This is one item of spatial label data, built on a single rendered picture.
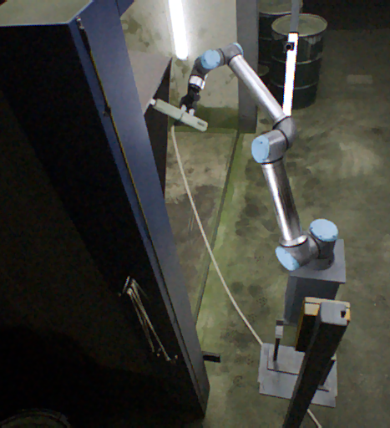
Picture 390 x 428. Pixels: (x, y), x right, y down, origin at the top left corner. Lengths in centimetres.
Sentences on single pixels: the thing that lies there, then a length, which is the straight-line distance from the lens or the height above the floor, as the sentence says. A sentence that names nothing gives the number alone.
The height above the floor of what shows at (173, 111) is 144.
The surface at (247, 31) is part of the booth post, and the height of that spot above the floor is 112.
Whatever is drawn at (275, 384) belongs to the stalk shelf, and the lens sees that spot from 176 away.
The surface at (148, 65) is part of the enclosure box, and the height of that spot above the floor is 165.
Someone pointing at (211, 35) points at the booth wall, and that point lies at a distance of 372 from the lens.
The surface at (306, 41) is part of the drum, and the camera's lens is 421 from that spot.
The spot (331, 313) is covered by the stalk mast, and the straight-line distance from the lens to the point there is 95.
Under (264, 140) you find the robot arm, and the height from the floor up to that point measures 142.
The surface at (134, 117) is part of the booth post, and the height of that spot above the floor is 204.
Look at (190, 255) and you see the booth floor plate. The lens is 300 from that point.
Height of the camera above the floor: 247
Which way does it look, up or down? 47 degrees down
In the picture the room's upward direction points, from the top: 9 degrees counter-clockwise
